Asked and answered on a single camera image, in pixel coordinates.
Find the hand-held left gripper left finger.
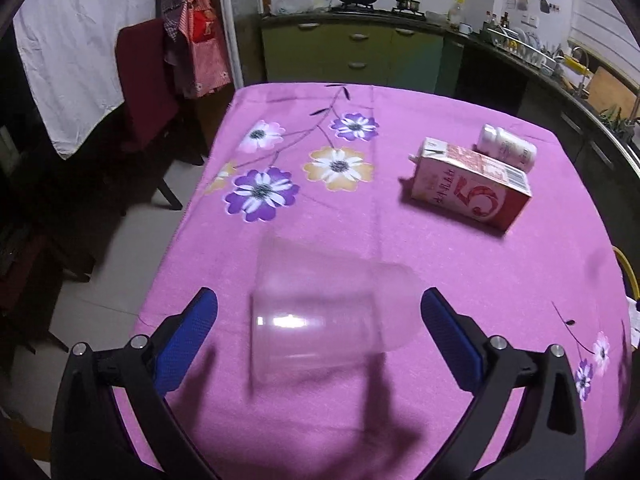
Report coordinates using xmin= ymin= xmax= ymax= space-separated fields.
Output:
xmin=50 ymin=287 xmax=221 ymax=480

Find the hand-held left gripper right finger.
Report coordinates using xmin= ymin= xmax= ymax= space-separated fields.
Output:
xmin=421 ymin=287 xmax=587 ymax=480

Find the clear plastic cup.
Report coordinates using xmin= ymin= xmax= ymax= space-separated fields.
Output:
xmin=249 ymin=235 xmax=418 ymax=393

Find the pink floral tablecloth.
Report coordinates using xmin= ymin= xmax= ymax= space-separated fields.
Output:
xmin=112 ymin=82 xmax=636 ymax=480

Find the pink milk carton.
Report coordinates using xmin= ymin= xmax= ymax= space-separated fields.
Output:
xmin=407 ymin=137 xmax=533 ymax=233

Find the small white plastic bottle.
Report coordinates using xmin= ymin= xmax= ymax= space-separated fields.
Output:
xmin=475 ymin=124 xmax=538 ymax=173

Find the dark red chair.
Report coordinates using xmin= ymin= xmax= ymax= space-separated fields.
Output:
xmin=115 ymin=17 xmax=208 ymax=211

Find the dark kitchen cabinet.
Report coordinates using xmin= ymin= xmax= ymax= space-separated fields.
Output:
xmin=450 ymin=35 xmax=640 ymax=181

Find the red checked apron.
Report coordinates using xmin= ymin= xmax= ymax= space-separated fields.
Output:
xmin=180 ymin=0 xmax=233 ymax=98

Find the wooden cutting board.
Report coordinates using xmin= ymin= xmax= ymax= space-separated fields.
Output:
xmin=585 ymin=66 xmax=638 ymax=116

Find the dish rack with dishes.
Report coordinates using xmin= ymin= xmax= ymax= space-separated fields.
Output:
xmin=482 ymin=25 xmax=566 ymax=73

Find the metal sink faucet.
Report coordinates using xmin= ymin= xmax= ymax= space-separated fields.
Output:
xmin=567 ymin=45 xmax=593 ymax=96

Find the white hanging sheet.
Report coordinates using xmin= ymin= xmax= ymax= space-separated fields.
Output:
xmin=12 ymin=0 xmax=161 ymax=161

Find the green kitchen cabinet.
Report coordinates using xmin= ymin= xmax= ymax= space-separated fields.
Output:
xmin=260 ymin=12 xmax=466 ymax=98

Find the gas stove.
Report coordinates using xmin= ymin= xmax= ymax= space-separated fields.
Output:
xmin=330 ymin=2 xmax=428 ymax=18

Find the clear plastic bag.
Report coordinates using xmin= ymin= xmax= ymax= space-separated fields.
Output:
xmin=270 ymin=0 xmax=333 ymax=15

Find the white door frame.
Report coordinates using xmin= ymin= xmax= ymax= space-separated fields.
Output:
xmin=216 ymin=0 xmax=271 ymax=92

